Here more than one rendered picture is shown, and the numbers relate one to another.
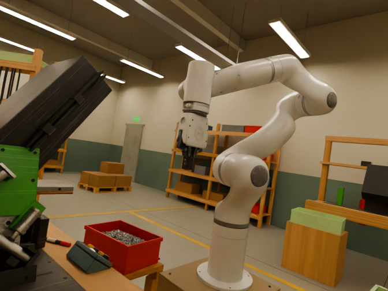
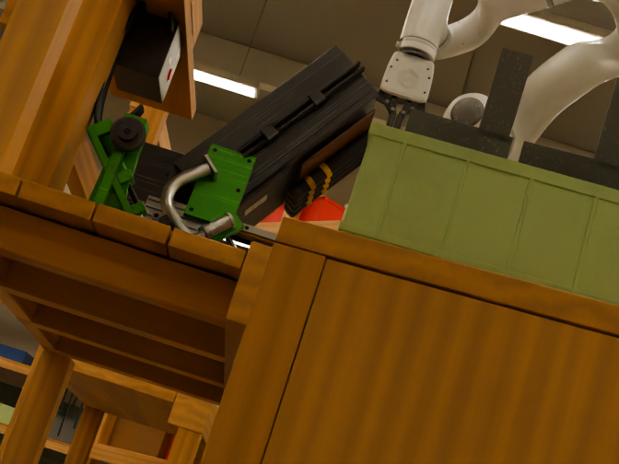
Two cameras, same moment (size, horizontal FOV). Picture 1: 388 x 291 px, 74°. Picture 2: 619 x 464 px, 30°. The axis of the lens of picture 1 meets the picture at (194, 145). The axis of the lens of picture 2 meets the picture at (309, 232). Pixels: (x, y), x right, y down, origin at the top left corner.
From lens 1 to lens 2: 2.02 m
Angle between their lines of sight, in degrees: 51
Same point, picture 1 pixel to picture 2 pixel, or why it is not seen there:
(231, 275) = not seen: hidden behind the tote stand
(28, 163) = (238, 170)
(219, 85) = (475, 23)
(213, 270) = not seen: hidden behind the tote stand
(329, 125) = not seen: outside the picture
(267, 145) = (530, 91)
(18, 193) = (217, 199)
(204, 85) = (418, 15)
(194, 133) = (398, 76)
